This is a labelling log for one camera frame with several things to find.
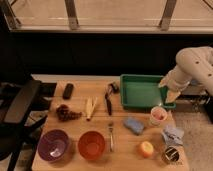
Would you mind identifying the blue sponge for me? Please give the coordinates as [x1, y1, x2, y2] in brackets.
[123, 117, 144, 135]

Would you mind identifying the yellow red apple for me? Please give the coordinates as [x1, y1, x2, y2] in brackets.
[139, 141, 154, 158]

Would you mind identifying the black office chair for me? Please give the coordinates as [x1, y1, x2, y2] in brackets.
[0, 80, 56, 171]

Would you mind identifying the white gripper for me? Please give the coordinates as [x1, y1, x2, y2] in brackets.
[158, 68, 191, 103]

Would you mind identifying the white pink cup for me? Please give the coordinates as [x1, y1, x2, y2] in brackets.
[149, 106, 168, 126]

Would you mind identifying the metal fork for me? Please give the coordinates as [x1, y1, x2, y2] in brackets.
[108, 121, 114, 152]

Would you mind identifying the orange bowl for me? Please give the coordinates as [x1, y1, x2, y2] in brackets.
[78, 131, 106, 161]

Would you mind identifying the black dish brush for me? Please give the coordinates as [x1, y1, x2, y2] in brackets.
[105, 82, 119, 115]

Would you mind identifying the dark grape bunch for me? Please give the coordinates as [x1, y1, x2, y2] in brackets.
[56, 104, 82, 121]

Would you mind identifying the metal can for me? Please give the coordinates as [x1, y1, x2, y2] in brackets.
[162, 146, 180, 164]

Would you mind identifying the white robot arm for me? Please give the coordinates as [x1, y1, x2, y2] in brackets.
[158, 46, 213, 103]

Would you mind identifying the blue crumpled cloth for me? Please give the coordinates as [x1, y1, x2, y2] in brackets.
[162, 125, 184, 146]

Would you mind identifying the green plastic tray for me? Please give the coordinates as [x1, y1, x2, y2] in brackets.
[120, 74, 176, 109]

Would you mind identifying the purple bowl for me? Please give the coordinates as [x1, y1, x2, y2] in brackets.
[37, 129, 69, 162]

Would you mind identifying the black rectangular block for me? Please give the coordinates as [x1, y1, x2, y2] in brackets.
[63, 83, 74, 99]

